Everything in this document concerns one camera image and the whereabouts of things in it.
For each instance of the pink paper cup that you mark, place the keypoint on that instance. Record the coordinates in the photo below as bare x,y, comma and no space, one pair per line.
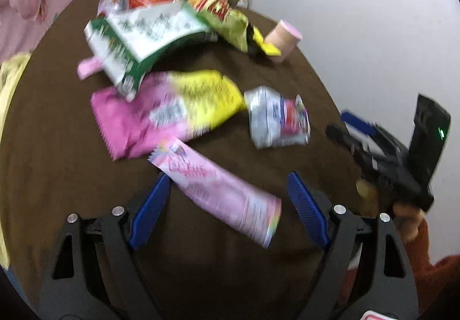
282,41

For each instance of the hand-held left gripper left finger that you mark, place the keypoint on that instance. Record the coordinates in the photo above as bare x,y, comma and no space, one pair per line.
151,212

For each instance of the long light pink wrapper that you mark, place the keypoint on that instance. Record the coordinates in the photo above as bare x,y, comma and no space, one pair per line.
222,194

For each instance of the small yellow packet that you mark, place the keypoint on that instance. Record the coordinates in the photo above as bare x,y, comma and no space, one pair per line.
264,43

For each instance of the person's right forearm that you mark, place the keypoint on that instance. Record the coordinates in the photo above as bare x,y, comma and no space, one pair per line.
435,273

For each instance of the crumpled silver wrapper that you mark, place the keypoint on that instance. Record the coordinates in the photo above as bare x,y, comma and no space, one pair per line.
266,118

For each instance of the pink and yellow snack bag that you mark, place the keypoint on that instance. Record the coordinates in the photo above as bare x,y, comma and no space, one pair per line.
172,111

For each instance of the green chip bag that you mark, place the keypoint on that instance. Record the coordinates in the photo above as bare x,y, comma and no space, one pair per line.
233,25

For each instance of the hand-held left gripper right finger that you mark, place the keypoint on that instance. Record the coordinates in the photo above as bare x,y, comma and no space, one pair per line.
309,212

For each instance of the person's right hand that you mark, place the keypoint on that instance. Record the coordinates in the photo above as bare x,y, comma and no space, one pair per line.
408,219

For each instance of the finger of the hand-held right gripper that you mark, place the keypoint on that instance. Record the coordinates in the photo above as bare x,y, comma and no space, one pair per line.
355,124
337,133

